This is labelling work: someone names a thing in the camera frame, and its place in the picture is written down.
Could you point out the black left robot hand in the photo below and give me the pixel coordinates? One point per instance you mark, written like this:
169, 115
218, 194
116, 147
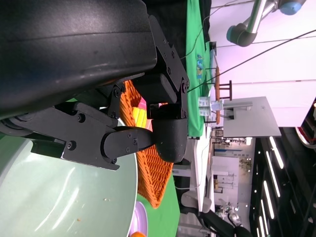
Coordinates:
74, 49

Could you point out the magenta striped cake slice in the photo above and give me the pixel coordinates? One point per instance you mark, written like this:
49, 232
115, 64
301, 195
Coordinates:
142, 102

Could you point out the pale green bowl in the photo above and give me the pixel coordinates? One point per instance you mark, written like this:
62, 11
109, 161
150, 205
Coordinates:
61, 197

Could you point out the oblong orange striped bread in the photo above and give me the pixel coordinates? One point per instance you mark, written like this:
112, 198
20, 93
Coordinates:
138, 234

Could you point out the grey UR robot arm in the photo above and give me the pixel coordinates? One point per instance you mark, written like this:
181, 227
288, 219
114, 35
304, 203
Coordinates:
244, 32

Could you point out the orange wicker basket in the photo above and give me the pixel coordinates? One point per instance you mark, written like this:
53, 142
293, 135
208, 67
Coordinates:
153, 177

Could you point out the lavender plate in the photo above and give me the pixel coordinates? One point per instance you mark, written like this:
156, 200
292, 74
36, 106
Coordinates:
140, 217

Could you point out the white green carton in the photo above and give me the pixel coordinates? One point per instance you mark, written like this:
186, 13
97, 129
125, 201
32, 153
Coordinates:
205, 106

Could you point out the green tablecloth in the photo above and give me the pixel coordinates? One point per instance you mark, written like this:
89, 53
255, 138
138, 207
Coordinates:
168, 217

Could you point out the red white curved frame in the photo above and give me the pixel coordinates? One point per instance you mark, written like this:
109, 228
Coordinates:
304, 138

